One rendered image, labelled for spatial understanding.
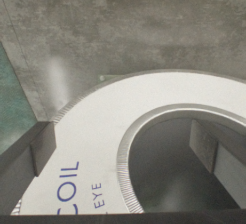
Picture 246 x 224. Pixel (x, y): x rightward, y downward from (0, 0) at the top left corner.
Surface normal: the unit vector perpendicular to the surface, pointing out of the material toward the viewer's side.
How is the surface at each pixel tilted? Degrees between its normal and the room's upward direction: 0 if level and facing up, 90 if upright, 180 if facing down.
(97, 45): 0
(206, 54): 0
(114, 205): 90
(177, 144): 3
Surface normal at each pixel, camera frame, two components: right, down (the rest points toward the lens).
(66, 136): -0.01, -0.77
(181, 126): 0.00, 0.63
